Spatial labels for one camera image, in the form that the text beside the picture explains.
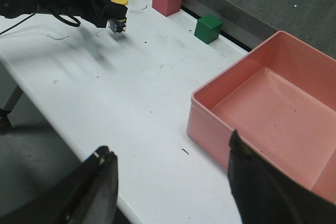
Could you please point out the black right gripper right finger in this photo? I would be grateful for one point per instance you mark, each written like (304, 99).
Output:
(264, 194)

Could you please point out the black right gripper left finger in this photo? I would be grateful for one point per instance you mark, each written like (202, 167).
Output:
(87, 195)

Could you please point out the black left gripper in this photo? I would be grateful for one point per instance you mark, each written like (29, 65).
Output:
(93, 11)

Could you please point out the yellow push button switch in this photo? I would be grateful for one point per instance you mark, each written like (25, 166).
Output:
(119, 21)

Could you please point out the pink plastic bin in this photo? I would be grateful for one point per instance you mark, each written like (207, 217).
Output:
(280, 98)

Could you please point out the green cube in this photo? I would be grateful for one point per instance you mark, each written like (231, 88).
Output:
(208, 28)

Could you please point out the grey stone counter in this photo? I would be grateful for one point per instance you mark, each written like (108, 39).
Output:
(249, 22)

